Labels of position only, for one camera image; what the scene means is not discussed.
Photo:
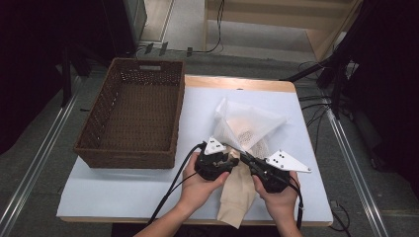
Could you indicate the person's right hand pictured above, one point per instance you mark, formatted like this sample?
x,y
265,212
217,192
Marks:
x,y
280,204

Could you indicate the brown wicker basket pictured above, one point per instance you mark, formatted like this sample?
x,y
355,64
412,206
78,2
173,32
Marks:
x,y
138,108

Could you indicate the black upright stand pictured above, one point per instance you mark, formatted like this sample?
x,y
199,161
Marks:
x,y
66,79

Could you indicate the light wooden shelf unit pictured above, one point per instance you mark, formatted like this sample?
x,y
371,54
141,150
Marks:
x,y
263,10

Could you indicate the dark cabinet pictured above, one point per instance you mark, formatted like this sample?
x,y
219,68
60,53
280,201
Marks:
x,y
126,23

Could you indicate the beige cloth garment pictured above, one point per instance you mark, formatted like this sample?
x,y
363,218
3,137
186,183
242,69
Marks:
x,y
237,194

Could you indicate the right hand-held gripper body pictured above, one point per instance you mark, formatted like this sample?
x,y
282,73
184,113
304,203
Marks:
x,y
280,168

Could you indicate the person's left hand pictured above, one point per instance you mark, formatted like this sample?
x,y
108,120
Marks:
x,y
197,192

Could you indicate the white table cover sheet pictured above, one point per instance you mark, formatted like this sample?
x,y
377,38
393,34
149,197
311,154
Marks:
x,y
131,194

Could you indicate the black tripod stand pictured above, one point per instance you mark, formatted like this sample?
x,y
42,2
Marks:
x,y
334,70

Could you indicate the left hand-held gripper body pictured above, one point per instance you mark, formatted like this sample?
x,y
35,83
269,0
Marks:
x,y
210,164

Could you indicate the white mesh laundry bag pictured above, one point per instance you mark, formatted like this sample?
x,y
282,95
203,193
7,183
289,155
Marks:
x,y
250,118

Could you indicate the silver metal rail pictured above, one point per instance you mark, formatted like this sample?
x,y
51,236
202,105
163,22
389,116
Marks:
x,y
36,148
355,168

